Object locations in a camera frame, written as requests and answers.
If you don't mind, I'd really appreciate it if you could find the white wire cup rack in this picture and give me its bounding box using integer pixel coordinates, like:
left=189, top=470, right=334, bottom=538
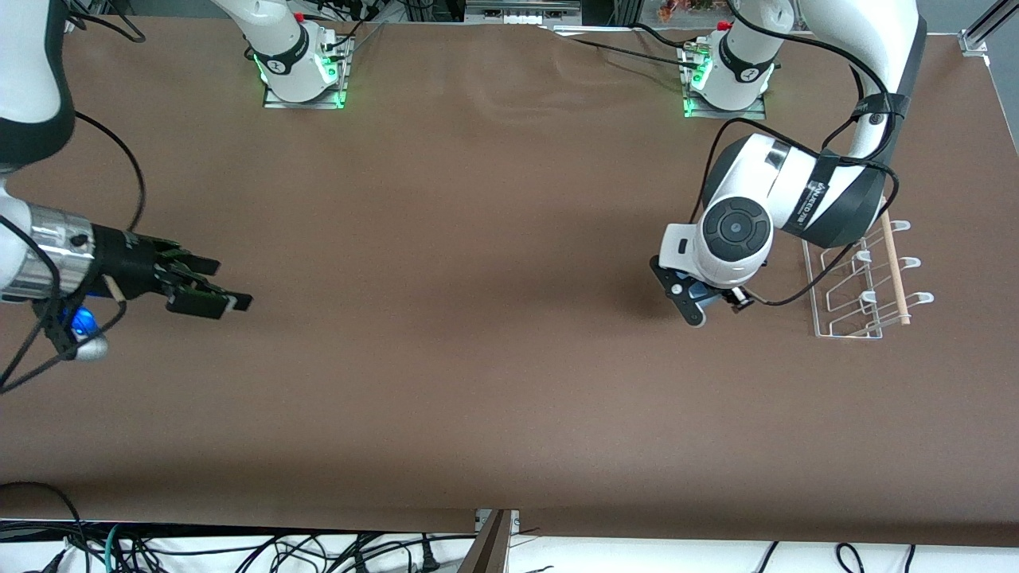
left=802, top=219, right=935, bottom=341

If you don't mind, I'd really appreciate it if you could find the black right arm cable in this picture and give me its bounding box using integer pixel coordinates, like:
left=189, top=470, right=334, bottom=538
left=0, top=0, right=149, bottom=395

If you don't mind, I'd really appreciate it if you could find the thick black cable loop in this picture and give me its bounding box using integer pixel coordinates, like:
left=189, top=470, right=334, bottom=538
left=0, top=481, right=85, bottom=573

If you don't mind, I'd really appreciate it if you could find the black aluminium frame post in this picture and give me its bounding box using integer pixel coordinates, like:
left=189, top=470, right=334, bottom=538
left=583, top=0, right=642, bottom=26

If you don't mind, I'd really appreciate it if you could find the black base cable bundle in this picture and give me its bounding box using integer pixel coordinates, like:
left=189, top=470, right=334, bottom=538
left=299, top=0, right=387, bottom=57

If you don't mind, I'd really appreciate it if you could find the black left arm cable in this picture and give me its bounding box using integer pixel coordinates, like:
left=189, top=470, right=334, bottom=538
left=689, top=0, right=904, bottom=308

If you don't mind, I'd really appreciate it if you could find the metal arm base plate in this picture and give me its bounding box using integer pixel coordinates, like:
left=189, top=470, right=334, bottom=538
left=683, top=44, right=767, bottom=120
left=263, top=32, right=351, bottom=110

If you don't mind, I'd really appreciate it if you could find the black cable tangle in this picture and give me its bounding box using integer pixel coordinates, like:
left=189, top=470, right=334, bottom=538
left=0, top=521, right=478, bottom=573

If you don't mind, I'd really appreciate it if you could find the grey power strip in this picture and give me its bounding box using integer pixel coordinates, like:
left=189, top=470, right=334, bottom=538
left=466, top=0, right=582, bottom=25

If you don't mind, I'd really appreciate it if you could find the orange patterned object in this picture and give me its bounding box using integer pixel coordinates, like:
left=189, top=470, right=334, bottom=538
left=659, top=0, right=730, bottom=21

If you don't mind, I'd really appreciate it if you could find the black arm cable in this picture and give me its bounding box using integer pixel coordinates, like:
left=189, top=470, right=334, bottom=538
left=689, top=0, right=904, bottom=308
left=0, top=0, right=149, bottom=395

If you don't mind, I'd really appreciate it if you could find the metal table leg bracket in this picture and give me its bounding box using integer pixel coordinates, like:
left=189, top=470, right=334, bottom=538
left=459, top=509, right=520, bottom=573

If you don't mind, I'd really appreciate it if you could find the teal cable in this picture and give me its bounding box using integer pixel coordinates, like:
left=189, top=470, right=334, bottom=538
left=103, top=523, right=128, bottom=573

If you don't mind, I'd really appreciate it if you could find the thin black cable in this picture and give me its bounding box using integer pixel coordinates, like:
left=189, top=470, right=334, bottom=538
left=557, top=32, right=697, bottom=61
left=633, top=22, right=705, bottom=50

